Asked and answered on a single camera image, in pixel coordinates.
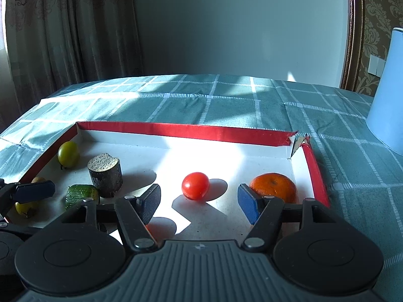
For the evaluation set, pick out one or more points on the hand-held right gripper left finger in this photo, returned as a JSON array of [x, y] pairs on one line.
[[151, 202]]

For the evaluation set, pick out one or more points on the small green tomato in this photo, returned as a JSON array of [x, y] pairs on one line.
[[68, 154]]

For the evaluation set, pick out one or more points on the patterned curtain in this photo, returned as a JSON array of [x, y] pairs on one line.
[[63, 37]]

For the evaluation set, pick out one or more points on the green cucumber piece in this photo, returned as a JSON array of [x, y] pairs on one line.
[[78, 195]]

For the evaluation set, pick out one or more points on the dark wooden wall frame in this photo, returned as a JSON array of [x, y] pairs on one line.
[[352, 37]]

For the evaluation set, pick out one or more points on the white wall switch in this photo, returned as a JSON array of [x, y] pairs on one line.
[[376, 64]]

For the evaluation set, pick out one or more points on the red tomato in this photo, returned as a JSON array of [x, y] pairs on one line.
[[148, 228], [195, 186]]

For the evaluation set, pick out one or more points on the large green tomato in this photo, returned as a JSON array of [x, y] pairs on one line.
[[26, 209]]

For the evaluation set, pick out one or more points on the light blue kettle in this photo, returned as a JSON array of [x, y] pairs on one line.
[[387, 100]]

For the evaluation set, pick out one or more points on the teal checkered tablecloth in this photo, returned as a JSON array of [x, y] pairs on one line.
[[220, 100]]

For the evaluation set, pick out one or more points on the dark eggplant piece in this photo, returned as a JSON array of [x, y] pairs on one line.
[[105, 177]]

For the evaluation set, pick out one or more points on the orange tangerine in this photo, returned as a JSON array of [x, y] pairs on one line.
[[274, 186]]

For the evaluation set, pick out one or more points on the brown oblong fruit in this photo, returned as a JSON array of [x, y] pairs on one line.
[[39, 180]]

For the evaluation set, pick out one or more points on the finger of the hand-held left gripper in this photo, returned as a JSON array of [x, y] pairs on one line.
[[34, 192], [19, 226]]

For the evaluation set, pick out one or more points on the red cardboard box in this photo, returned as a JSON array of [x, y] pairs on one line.
[[189, 132]]

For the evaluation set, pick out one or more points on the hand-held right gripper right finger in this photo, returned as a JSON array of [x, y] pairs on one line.
[[248, 205]]

